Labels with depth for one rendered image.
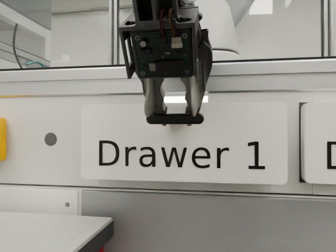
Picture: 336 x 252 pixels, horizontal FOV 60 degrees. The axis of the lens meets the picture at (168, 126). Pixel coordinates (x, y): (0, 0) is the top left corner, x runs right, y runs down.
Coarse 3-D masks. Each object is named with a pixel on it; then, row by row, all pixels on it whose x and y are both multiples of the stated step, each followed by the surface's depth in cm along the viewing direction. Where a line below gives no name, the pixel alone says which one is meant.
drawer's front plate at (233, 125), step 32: (96, 128) 43; (128, 128) 42; (160, 128) 41; (192, 128) 40; (224, 128) 39; (256, 128) 39; (96, 160) 43; (128, 160) 42; (160, 160) 41; (224, 160) 39
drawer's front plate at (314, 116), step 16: (304, 112) 39; (320, 112) 39; (304, 128) 39; (320, 128) 39; (304, 144) 39; (320, 144) 39; (304, 160) 39; (320, 160) 39; (304, 176) 39; (320, 176) 39
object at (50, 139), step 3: (51, 132) 48; (45, 135) 48; (48, 135) 48; (51, 135) 48; (54, 135) 48; (45, 138) 48; (48, 138) 48; (51, 138) 48; (54, 138) 48; (45, 141) 48; (48, 141) 48; (51, 141) 48; (54, 141) 47; (48, 144) 48; (51, 144) 48
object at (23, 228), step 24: (0, 216) 44; (24, 216) 44; (48, 216) 44; (72, 216) 44; (96, 216) 44; (0, 240) 34; (24, 240) 34; (48, 240) 34; (72, 240) 34; (96, 240) 38
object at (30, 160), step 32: (64, 96) 47; (96, 96) 46; (128, 96) 46; (224, 96) 43; (256, 96) 42; (288, 96) 42; (320, 96) 41; (32, 128) 48; (64, 128) 47; (288, 128) 41; (32, 160) 48; (64, 160) 47; (288, 160) 41; (288, 192) 41; (320, 192) 41
